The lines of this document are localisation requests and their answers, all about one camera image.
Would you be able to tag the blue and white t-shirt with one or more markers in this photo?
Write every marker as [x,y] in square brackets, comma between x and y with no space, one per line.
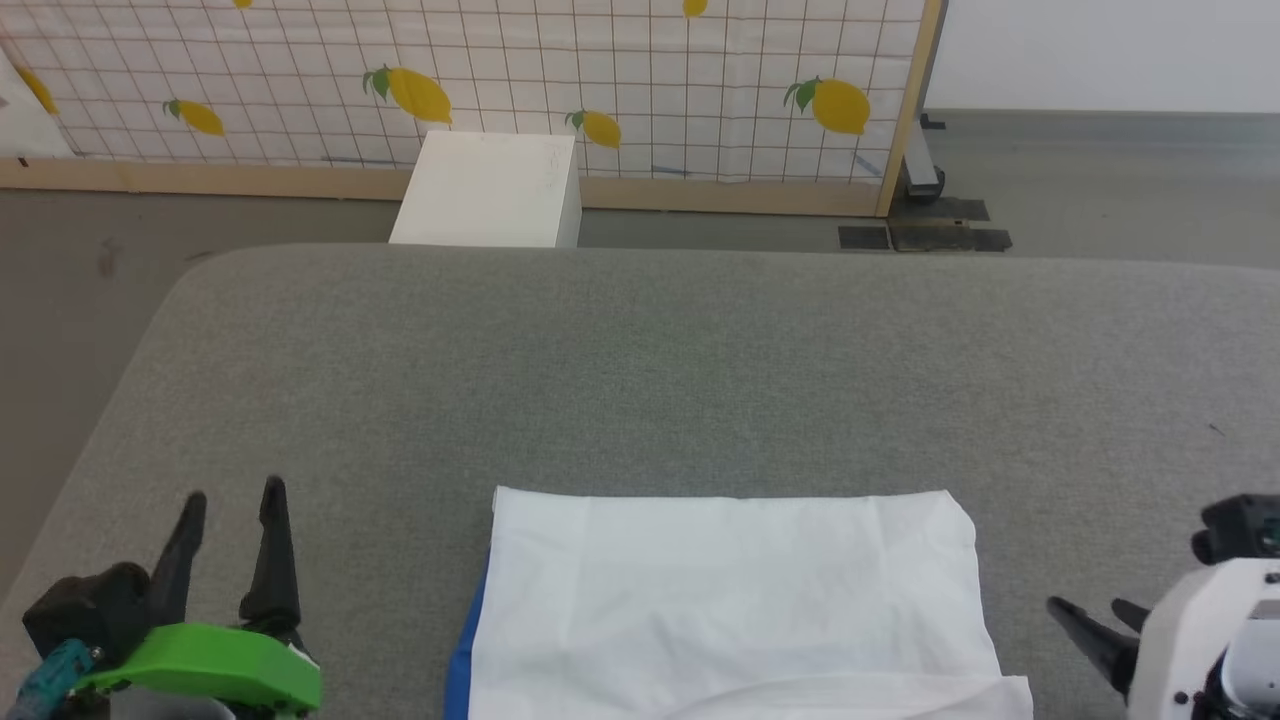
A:
[730,600]

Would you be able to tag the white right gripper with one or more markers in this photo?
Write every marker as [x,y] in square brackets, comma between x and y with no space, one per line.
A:
[1190,640]

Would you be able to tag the grey metal stand foot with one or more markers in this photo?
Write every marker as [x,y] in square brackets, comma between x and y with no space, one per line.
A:
[922,175]

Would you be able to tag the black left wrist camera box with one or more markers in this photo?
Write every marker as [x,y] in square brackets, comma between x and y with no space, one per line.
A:
[90,605]

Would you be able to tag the white sheet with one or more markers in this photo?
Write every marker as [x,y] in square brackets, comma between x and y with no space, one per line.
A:
[30,125]

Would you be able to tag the wooden partition frame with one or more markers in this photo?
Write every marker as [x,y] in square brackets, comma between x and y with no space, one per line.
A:
[720,197]

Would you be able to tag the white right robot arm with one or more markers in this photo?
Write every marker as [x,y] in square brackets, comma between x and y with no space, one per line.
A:
[1255,670]

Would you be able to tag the lemon print grid cloth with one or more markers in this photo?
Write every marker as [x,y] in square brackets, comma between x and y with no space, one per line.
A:
[650,80]

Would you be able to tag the small black floor patch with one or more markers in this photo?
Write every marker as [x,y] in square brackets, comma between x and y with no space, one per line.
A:
[864,238]

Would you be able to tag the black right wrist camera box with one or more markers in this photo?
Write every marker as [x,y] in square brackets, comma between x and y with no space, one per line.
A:
[1240,525]

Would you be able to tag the long black floor patch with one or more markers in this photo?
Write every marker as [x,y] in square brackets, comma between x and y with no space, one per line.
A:
[950,238]

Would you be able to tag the white box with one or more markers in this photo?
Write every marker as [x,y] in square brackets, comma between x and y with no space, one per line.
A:
[490,190]

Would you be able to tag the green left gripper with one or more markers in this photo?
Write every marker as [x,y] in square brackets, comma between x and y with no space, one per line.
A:
[220,665]

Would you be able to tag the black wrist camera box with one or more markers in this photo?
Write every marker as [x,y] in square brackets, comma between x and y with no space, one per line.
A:
[90,605]
[1240,525]

